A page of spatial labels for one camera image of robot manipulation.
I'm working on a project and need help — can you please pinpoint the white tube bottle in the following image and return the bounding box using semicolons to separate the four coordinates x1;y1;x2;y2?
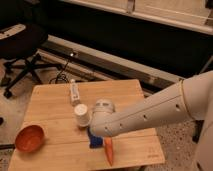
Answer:
70;79;80;106

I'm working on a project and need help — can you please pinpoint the orange pepper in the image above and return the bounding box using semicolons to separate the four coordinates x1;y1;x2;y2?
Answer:
104;137;114;165

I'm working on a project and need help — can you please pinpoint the white paper cup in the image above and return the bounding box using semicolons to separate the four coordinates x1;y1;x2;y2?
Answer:
74;104;91;127

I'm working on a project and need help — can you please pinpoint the black office chair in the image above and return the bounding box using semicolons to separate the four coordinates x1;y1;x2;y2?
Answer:
0;23;62;98

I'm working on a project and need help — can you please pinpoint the orange ceramic bowl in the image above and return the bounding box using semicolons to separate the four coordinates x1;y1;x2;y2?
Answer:
15;125;45;153

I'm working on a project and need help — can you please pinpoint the black cable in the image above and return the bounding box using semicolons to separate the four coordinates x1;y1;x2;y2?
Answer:
49;53;74;85

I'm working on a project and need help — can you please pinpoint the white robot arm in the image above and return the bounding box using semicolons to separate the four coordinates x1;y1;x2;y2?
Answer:
90;71;213;171

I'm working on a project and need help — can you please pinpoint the blue sponge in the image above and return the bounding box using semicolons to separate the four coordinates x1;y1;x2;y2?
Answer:
87;129;103;148

